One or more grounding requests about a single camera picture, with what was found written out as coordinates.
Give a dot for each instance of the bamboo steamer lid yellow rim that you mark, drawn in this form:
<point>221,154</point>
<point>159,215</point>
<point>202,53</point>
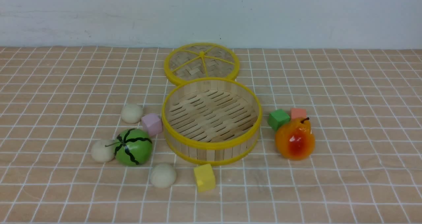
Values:
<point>200,60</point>

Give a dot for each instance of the green foam cube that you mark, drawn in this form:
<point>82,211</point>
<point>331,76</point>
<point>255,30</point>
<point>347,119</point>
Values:
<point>277,118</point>

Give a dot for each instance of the orange foam cube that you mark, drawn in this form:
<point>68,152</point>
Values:
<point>297,113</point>

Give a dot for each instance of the orange toy pear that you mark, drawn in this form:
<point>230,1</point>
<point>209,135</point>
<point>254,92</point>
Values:
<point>295,140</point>

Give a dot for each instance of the bamboo steamer tray yellow rim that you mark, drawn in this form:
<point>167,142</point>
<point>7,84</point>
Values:
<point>212,121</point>

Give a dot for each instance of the white bun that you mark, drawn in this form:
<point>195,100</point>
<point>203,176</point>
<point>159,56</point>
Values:
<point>132,113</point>
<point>103,150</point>
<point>163,175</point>

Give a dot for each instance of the white bun back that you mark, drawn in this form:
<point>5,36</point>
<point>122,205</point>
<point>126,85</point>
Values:
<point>132,113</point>

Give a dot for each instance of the checkered orange tablecloth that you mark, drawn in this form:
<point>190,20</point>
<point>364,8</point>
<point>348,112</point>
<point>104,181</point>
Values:
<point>364,108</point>

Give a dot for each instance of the green toy watermelon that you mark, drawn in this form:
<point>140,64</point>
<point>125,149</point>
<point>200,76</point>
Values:
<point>132,147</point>

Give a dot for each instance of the yellow foam cube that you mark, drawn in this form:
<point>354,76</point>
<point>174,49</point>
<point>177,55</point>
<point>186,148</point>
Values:
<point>204,177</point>

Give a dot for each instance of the pink foam cube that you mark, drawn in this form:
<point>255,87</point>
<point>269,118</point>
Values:
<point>152,124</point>

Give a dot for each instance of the white bun front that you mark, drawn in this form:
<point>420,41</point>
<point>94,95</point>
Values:
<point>163,175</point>

